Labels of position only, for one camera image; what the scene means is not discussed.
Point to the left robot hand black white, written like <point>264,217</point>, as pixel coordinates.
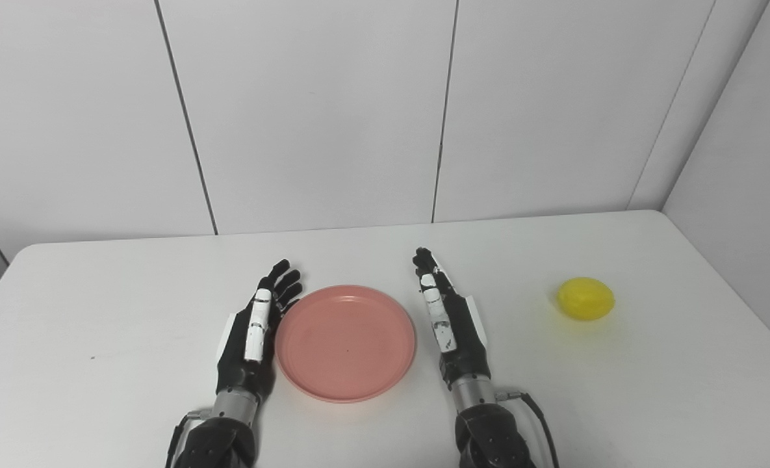
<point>251,344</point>

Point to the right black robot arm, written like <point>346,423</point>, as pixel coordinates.
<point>485,429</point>

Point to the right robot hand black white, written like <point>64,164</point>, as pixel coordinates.
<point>456,331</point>

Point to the yellow lemon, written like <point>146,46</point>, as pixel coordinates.
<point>586,298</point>

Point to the pink plate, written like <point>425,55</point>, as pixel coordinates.
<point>346,343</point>

